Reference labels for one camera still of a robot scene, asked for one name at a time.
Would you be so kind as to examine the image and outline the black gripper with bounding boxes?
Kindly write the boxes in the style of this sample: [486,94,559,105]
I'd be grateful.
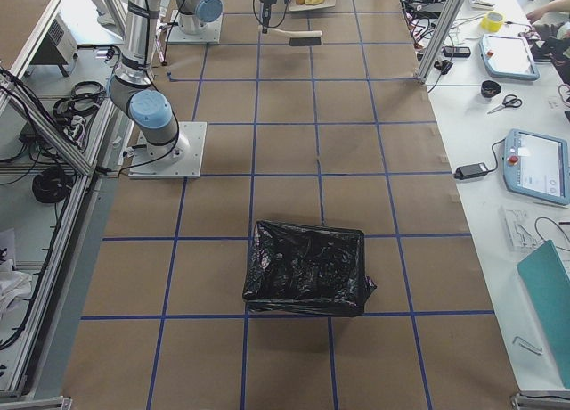
[259,0,276,34]

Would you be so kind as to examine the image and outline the white hand brush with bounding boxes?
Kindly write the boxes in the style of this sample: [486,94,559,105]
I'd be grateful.
[267,28,322,47]

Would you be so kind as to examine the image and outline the black lined trash bin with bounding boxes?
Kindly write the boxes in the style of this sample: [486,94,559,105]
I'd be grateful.
[242,220,376,317]

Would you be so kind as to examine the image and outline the yellow tape roll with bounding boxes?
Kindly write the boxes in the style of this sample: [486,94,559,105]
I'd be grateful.
[480,11,504,33]

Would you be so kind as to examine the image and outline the black tape roll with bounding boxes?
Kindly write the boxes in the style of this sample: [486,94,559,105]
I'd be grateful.
[480,80,502,99]

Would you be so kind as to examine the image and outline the upper teach pendant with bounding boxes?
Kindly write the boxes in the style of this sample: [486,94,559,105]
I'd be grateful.
[479,34,540,81]

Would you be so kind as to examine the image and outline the teach pendant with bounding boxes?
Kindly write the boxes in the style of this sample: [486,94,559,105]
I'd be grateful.
[479,34,540,81]
[503,129,569,206]

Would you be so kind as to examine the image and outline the black power adapter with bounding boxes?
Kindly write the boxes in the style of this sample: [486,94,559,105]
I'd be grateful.
[453,162,490,180]

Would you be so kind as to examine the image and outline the lower teach pendant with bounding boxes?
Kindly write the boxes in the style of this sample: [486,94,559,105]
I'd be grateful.
[503,129,569,206]

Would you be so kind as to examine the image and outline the teal folder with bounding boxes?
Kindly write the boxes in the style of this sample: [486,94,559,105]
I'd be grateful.
[517,240,569,390]

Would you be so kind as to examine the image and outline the metal hex key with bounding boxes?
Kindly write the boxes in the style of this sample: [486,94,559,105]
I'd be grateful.
[512,336,543,356]

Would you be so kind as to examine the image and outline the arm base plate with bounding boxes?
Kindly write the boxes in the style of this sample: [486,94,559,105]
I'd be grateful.
[168,9,223,45]
[128,121,207,179]

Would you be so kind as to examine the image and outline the aluminium frame post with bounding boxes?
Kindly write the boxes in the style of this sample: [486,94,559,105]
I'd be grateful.
[416,0,465,83]

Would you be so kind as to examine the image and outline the black handled scissors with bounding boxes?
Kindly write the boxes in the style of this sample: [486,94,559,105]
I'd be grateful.
[488,94,523,114]

